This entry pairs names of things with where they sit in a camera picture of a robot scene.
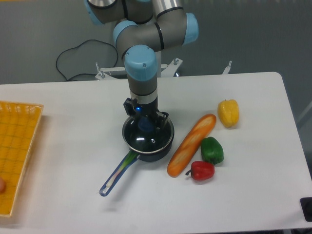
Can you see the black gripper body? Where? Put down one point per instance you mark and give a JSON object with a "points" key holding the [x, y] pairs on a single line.
{"points": [[145, 110]]}

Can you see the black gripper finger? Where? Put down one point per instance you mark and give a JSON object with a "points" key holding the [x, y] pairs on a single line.
{"points": [[129, 109], [161, 120]]}

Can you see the glass lid blue knob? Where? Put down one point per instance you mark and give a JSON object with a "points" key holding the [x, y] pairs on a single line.
{"points": [[145, 137]]}

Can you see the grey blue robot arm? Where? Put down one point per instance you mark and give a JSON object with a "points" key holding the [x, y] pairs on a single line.
{"points": [[144, 27]]}

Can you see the dark blue saucepan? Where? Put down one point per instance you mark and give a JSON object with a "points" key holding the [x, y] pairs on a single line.
{"points": [[154, 157]]}

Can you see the toy baguette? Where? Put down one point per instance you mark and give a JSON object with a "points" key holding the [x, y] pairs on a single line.
{"points": [[190, 145]]}

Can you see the green onion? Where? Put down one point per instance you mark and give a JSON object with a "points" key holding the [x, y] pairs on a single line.
{"points": [[130, 158]]}

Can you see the green bell pepper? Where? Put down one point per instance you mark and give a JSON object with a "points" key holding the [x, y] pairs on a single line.
{"points": [[211, 151]]}

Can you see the red bell pepper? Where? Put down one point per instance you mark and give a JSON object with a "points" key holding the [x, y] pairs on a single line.
{"points": [[201, 170]]}

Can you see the yellow bell pepper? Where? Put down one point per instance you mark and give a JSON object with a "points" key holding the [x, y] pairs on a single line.
{"points": [[228, 112]]}

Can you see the yellow woven basket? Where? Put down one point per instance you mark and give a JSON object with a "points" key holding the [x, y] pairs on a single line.
{"points": [[18, 126]]}

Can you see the peach item in basket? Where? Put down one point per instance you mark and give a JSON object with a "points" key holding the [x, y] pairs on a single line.
{"points": [[2, 185]]}

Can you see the black object table corner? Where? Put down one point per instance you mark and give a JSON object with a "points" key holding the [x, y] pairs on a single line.
{"points": [[306, 205]]}

